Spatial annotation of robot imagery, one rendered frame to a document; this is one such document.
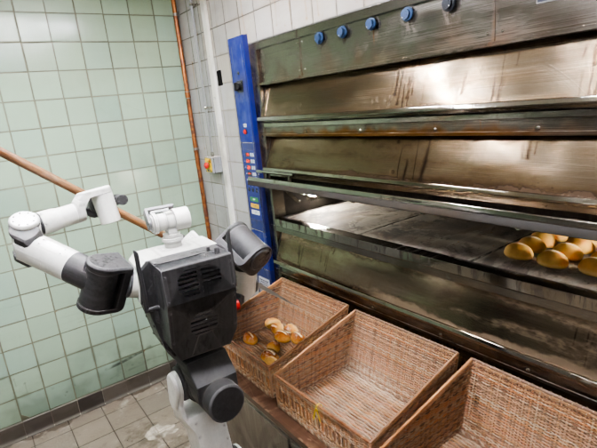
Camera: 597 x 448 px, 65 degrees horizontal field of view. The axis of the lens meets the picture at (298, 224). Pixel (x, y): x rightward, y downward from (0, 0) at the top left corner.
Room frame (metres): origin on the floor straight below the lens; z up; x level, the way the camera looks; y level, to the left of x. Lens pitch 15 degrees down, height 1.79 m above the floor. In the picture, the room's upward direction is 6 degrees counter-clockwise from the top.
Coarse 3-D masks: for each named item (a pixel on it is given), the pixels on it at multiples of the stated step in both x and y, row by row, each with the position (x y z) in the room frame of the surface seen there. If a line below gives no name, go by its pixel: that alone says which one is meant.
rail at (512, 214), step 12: (264, 180) 2.29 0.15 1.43; (276, 180) 2.20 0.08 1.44; (336, 192) 1.84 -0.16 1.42; (348, 192) 1.78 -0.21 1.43; (360, 192) 1.73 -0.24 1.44; (420, 204) 1.49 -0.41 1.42; (432, 204) 1.45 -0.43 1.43; (444, 204) 1.42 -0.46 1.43; (456, 204) 1.38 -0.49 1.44; (504, 216) 1.25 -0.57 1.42; (516, 216) 1.22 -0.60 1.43; (528, 216) 1.20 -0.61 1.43; (540, 216) 1.17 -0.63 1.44; (552, 216) 1.15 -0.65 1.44; (588, 228) 1.07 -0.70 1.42
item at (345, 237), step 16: (288, 224) 2.40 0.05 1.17; (304, 224) 2.32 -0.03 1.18; (336, 240) 2.08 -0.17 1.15; (352, 240) 1.99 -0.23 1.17; (368, 240) 1.93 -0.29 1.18; (400, 256) 1.76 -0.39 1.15; (416, 256) 1.70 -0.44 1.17; (432, 256) 1.65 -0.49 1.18; (448, 256) 1.64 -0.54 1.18; (464, 272) 1.52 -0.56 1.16; (480, 272) 1.47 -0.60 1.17; (496, 272) 1.44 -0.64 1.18; (512, 272) 1.43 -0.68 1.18; (512, 288) 1.38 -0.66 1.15; (528, 288) 1.33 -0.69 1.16; (544, 288) 1.29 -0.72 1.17; (560, 288) 1.27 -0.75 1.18; (576, 288) 1.26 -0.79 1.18; (576, 304) 1.22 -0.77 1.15; (592, 304) 1.19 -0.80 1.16
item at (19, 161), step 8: (0, 152) 1.56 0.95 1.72; (8, 152) 1.57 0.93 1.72; (8, 160) 1.57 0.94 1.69; (16, 160) 1.58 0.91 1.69; (24, 160) 1.59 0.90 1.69; (24, 168) 1.60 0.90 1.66; (32, 168) 1.60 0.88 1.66; (40, 168) 1.62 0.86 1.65; (40, 176) 1.62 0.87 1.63; (48, 176) 1.62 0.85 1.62; (56, 176) 1.64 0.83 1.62; (56, 184) 1.64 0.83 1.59; (64, 184) 1.65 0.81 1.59; (72, 184) 1.67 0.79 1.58; (72, 192) 1.67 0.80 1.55; (120, 208) 1.76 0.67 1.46; (128, 216) 1.76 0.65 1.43; (136, 224) 1.78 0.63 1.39; (144, 224) 1.79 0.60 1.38; (160, 232) 1.82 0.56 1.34
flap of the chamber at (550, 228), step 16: (304, 192) 2.01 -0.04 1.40; (320, 192) 1.92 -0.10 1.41; (400, 208) 1.56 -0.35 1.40; (416, 208) 1.50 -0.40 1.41; (432, 208) 1.45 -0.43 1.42; (496, 224) 1.27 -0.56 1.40; (512, 224) 1.23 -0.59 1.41; (528, 224) 1.19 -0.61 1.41; (544, 224) 1.16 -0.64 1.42; (592, 240) 1.06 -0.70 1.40
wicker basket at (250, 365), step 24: (288, 288) 2.39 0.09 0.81; (240, 312) 2.28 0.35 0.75; (264, 312) 2.36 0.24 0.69; (288, 312) 2.35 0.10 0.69; (312, 312) 2.19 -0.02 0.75; (336, 312) 2.05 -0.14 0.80; (240, 336) 2.27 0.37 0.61; (264, 336) 2.28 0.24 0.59; (312, 336) 1.87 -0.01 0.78; (336, 336) 1.96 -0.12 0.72; (240, 360) 1.96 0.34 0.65; (288, 360) 2.02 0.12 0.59; (264, 384) 1.78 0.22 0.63
